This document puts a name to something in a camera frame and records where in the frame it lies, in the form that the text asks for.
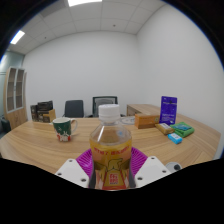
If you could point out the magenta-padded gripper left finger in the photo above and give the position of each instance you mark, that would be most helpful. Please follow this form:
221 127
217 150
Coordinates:
70 171

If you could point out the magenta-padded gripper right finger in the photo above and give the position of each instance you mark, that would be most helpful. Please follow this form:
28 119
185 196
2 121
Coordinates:
153 170

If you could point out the yellow drink bottle white cap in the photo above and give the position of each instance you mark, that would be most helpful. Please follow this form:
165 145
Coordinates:
110 150

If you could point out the small light blue box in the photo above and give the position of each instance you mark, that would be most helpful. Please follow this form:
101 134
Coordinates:
175 138

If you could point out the green mug with white print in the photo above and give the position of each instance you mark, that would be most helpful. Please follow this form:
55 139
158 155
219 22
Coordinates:
62 130

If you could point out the small tan yellow box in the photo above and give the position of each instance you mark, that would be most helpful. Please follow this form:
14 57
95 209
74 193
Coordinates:
164 128

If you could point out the orange brown box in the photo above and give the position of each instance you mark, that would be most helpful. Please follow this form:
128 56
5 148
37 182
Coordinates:
146 121

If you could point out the green flat packet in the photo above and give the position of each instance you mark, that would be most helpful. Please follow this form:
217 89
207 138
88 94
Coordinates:
182 129

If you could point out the round white grey mat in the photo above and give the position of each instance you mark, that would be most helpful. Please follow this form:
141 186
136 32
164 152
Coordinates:
128 120

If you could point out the purple standing package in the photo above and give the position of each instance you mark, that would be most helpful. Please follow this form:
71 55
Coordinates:
168 110

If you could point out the dark grey padded office chair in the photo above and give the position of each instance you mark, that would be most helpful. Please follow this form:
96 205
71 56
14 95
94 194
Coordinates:
74 108

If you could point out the small dark brown box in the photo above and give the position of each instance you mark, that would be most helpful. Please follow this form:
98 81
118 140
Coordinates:
33 112

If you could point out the large dark brown box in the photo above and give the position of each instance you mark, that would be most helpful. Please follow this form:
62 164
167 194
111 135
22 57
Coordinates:
45 106

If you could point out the black mesh office chair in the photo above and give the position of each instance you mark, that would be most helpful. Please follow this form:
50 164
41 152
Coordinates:
95 105

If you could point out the wooden shelf cabinet glass doors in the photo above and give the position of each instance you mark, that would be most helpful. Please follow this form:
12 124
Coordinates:
16 116

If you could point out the black leather sofa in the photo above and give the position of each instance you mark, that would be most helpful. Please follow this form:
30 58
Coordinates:
4 126

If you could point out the square ceiling light panel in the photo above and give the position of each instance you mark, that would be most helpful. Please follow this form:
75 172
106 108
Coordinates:
17 37
85 2

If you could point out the ceiling air vent grille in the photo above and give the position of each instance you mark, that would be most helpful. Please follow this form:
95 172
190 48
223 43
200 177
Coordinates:
53 8

